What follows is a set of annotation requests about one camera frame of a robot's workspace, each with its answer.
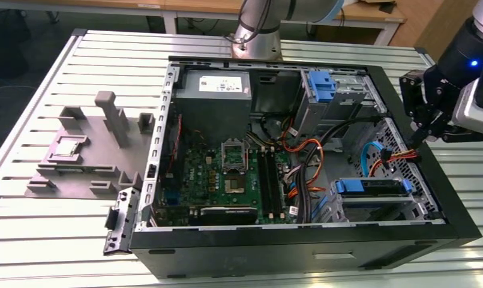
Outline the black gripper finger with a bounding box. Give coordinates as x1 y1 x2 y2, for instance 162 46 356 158
420 98 483 148
399 69 431 148

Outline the orange red power wire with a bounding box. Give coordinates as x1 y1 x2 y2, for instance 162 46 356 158
368 146 423 178

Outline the hard disk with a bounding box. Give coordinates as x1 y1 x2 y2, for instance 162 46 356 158
311 177 414 223

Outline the grey metal disk bay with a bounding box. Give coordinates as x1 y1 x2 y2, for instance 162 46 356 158
311 176 424 223

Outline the wooden cabinet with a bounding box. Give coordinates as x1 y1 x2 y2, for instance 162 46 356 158
391 0 481 65

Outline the grey metal drive cage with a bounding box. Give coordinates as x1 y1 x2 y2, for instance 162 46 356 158
295 69 388 142

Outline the blue plastic drive latch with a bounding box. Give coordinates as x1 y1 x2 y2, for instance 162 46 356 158
308 70 338 103

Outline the black RAM slot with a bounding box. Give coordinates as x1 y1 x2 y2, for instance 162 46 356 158
267 146 287 219
258 146 275 219

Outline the grey power supply unit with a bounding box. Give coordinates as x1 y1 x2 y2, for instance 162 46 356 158
171 70 254 146

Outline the metal socket cover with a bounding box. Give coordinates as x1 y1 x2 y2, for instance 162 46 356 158
219 137 250 175

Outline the CPU socket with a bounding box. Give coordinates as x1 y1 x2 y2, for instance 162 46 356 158
223 175 251 195

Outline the green motherboard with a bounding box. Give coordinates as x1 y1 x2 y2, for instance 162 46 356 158
155 140 304 226

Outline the black graphics card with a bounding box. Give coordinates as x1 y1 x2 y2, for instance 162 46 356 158
187 205 259 226

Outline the black PC case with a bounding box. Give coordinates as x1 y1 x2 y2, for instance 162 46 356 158
128 55 483 279

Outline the grey parts rack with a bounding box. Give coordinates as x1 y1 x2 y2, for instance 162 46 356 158
24 91 159 201

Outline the silver CPU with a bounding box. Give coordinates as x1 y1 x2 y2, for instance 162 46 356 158
52 140 82 158

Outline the black office chair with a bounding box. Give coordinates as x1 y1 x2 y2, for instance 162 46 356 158
0 8 34 80

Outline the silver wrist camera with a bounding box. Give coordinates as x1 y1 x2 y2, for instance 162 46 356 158
448 78 483 128

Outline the blue data wire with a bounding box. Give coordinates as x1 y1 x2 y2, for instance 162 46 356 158
360 140 391 178

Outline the wooden desk white frame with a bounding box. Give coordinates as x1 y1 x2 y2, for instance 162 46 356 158
23 0 178 34
172 0 408 46

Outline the orange wire bundle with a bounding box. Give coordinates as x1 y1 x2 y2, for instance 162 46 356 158
280 136 326 199

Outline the thin red wire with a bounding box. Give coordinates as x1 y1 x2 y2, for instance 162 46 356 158
167 113 186 178

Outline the grey card retainer bracket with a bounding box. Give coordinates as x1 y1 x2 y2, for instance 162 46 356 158
103 185 143 256

